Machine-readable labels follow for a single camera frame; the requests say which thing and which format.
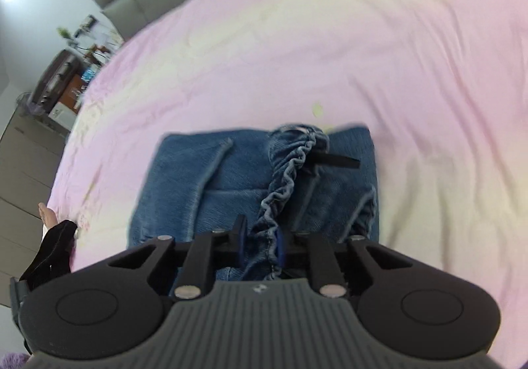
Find cluttered bedside table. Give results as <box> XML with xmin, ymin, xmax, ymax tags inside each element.
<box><xmin>32</xmin><ymin>50</ymin><xmax>82</xmax><ymax>106</ymax></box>

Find pink fluffy cloth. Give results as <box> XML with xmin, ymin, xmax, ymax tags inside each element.
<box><xmin>0</xmin><ymin>352</ymin><xmax>30</xmax><ymax>369</ymax></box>

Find blue denim pants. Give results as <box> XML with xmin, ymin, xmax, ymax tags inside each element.
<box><xmin>127</xmin><ymin>123</ymin><xmax>380</xmax><ymax>283</ymax></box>

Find white box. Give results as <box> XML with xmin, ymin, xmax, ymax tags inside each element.
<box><xmin>47</xmin><ymin>102</ymin><xmax>78</xmax><ymax>131</ymax></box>

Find small green plant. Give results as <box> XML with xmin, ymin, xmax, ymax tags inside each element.
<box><xmin>57</xmin><ymin>26</ymin><xmax>80</xmax><ymax>49</ymax></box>

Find wooden nightstand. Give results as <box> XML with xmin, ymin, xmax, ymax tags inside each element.
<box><xmin>60</xmin><ymin>74</ymin><xmax>93</xmax><ymax>116</ymax></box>

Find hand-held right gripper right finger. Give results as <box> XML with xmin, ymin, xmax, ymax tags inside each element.
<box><xmin>274</xmin><ymin>229</ymin><xmax>418</xmax><ymax>299</ymax></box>

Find pink floral bed blanket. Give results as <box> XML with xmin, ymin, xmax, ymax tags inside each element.
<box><xmin>45</xmin><ymin>0</ymin><xmax>528</xmax><ymax>355</ymax></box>

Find person's left hand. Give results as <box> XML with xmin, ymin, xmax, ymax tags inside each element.
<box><xmin>38</xmin><ymin>203</ymin><xmax>57</xmax><ymax>227</ymax></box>

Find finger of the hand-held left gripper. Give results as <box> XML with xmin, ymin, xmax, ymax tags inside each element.
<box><xmin>18</xmin><ymin>219</ymin><xmax>79</xmax><ymax>285</ymax></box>

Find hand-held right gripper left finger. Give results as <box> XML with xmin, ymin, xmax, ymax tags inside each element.
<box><xmin>103</xmin><ymin>214</ymin><xmax>248</xmax><ymax>299</ymax></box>

